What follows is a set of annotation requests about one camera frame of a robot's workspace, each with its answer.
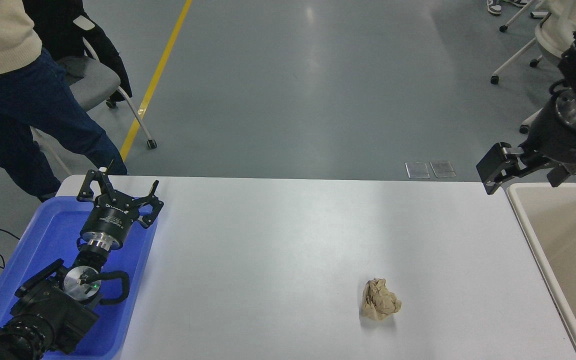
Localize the dark grey cloth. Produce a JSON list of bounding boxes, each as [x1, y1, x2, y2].
[[57, 55, 89, 79]]

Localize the white office chair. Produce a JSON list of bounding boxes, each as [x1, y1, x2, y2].
[[490, 0, 576, 134]]

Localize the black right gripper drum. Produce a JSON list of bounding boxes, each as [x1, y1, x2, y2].
[[522, 97, 576, 169]]

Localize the white rolling chair legs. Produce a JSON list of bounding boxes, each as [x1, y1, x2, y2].
[[499, 0, 549, 33]]

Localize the blue plastic tray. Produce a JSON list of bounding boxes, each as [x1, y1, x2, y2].
[[0, 196, 159, 360]]

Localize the black jacket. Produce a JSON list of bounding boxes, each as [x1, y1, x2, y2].
[[22, 0, 133, 103]]

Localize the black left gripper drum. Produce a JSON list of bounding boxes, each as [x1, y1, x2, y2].
[[80, 195, 138, 245]]

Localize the tan paper ball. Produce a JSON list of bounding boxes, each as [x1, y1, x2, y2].
[[361, 278, 402, 322]]

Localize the person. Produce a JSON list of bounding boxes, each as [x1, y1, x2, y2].
[[0, 0, 129, 203]]

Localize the clear floor plate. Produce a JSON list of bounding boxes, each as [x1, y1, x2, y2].
[[430, 160, 456, 178], [405, 161, 430, 179]]

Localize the grey chair with white legs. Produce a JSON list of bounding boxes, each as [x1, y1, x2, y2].
[[30, 37, 158, 176]]

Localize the large pale bin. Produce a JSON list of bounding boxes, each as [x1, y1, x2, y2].
[[506, 182, 576, 360]]

